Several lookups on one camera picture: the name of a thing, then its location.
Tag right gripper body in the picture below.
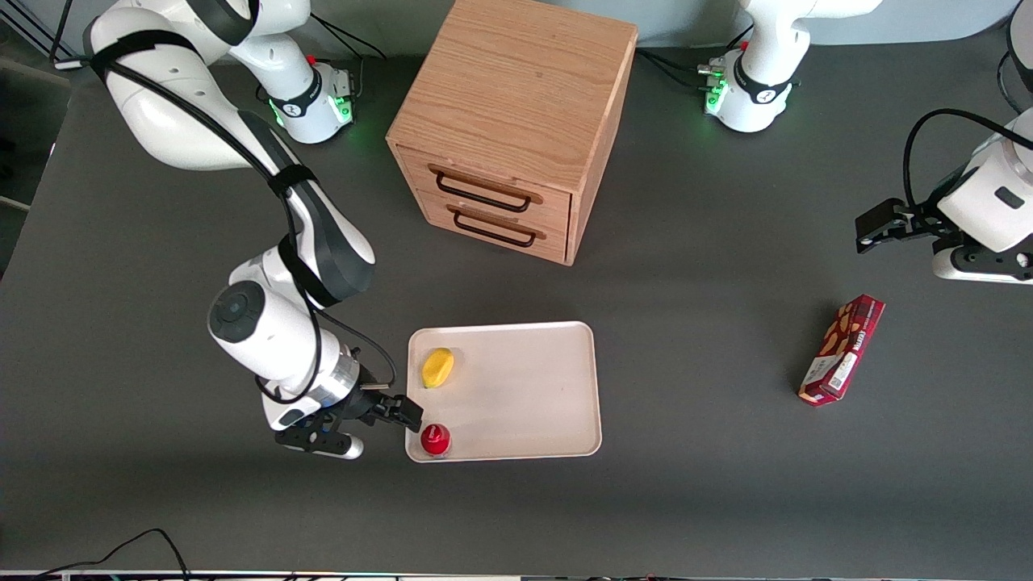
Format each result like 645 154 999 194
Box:
265 384 382 434

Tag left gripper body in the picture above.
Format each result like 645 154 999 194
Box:
905 200 967 253

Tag red coke bottle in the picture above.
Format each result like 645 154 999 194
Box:
420 422 453 459

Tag beige plastic tray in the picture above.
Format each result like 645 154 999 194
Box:
404 321 604 464

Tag yellow lemon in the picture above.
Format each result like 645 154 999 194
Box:
421 348 455 390

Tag red snack box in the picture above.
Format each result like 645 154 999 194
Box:
798 294 886 408

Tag wooden drawer cabinet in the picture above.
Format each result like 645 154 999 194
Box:
386 0 639 267

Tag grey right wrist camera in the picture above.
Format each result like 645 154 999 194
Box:
274 410 366 461

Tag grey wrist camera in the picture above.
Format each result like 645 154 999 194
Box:
932 240 1033 286
274 410 366 461

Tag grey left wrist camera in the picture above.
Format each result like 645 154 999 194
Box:
932 240 1033 286

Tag black left arm wrist cable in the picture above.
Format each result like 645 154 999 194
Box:
903 108 1014 212

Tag black arm wrist cable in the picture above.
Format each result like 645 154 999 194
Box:
50 0 398 406
903 108 1014 212

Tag black wood drawer handle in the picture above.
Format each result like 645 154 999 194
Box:
446 203 547 249
428 164 544 214

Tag black table edge cable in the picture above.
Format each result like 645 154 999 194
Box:
36 529 191 581

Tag black left arm base cables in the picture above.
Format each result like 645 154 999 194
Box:
636 24 755 91

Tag black arm base cables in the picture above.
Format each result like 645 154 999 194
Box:
636 24 755 91
305 15 388 102

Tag black right arm wrist cable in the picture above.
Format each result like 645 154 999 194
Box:
50 0 398 406

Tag black right arm base cables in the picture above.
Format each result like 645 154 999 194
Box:
305 15 388 102

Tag grey metal frame rail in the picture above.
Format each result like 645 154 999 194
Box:
0 15 61 64

